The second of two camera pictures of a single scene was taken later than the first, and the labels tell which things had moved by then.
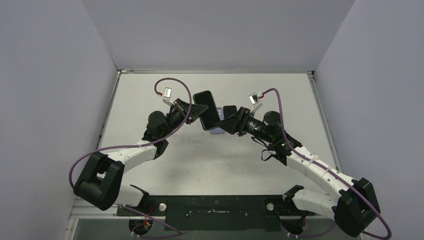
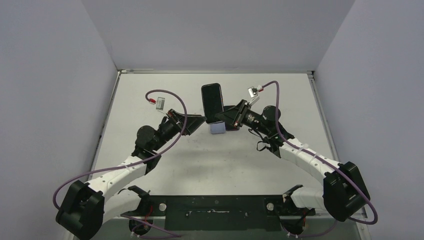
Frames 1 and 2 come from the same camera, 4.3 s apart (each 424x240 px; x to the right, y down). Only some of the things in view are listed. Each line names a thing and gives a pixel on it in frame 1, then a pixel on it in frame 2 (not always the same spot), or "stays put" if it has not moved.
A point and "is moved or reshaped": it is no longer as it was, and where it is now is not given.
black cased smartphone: (210, 116) is moved or reshaped
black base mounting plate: (215, 212) stays put
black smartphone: (229, 110) stays put
